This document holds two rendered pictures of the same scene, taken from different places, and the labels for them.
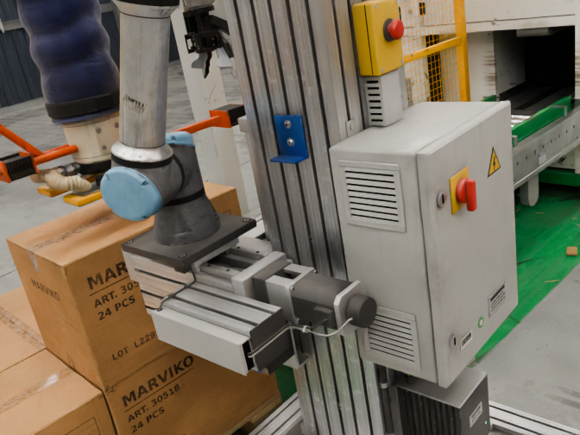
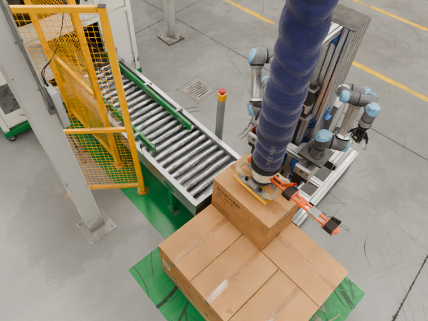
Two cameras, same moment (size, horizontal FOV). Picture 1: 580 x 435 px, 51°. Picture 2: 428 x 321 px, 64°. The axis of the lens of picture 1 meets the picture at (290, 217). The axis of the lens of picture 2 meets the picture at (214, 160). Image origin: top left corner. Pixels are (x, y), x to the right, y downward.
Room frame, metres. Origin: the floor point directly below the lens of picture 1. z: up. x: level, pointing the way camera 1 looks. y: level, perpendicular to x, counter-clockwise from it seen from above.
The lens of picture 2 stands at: (2.33, 1.98, 3.22)
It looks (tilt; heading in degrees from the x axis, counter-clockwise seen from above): 52 degrees down; 264
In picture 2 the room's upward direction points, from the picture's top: 4 degrees clockwise
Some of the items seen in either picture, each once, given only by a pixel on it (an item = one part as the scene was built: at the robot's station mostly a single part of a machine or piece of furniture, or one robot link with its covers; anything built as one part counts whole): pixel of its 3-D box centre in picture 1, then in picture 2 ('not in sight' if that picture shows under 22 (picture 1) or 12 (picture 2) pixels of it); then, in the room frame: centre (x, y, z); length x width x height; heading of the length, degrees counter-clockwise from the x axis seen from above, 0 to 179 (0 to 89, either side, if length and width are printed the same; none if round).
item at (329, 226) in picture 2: not in sight; (330, 227); (1.42, 0.98, 1.18); 0.08 x 0.07 x 0.05; 130
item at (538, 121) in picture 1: (506, 144); (147, 86); (2.83, -1.10, 0.60); 1.60 x 0.10 x 0.09; 130
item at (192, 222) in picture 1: (183, 211); (318, 148); (1.30, 0.23, 1.09); 0.15 x 0.15 x 0.10
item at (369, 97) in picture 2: not in sight; (367, 101); (1.26, 0.46, 1.82); 0.11 x 0.11 x 0.08; 71
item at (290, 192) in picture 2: (15, 166); (290, 192); (1.64, 0.71, 1.18); 0.10 x 0.08 x 0.06; 40
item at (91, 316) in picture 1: (139, 268); (254, 200); (1.81, 0.51, 0.74); 0.60 x 0.40 x 0.40; 131
